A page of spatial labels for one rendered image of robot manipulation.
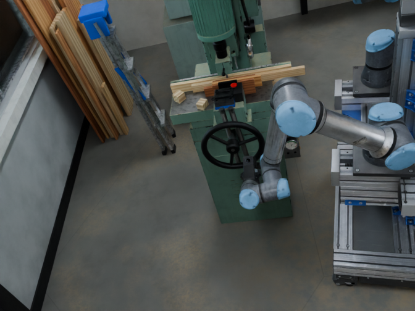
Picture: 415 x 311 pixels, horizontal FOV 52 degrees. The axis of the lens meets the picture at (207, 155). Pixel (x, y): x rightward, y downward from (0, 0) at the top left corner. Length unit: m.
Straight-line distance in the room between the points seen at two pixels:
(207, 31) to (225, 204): 1.07
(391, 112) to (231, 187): 1.07
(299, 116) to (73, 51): 2.14
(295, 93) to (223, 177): 1.07
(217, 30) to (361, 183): 0.88
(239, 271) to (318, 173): 0.84
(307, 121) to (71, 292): 1.90
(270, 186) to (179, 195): 1.36
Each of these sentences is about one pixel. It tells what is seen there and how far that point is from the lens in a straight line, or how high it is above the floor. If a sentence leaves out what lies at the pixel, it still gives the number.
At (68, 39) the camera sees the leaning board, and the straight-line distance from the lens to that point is 3.15.
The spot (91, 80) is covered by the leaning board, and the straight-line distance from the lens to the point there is 3.29.
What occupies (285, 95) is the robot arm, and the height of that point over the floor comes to 1.29.
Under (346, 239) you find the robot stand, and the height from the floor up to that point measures 0.23.
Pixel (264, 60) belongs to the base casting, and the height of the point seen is 0.80.
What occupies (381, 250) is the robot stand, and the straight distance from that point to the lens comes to 2.28.
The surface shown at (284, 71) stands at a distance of 2.10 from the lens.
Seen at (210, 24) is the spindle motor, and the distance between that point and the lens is 1.88.
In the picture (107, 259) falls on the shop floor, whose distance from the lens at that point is 2.80.
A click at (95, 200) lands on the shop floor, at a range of 3.16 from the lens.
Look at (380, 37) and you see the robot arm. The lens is 2.08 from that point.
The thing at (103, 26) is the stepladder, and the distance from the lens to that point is 2.69.
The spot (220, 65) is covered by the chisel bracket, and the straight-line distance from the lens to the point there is 2.02.
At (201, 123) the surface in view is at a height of 0.82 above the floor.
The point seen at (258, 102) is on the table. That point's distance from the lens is 2.00.
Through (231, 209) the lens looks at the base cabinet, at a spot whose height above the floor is 0.14.
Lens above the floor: 2.13
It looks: 43 degrees down
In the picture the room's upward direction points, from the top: 18 degrees counter-clockwise
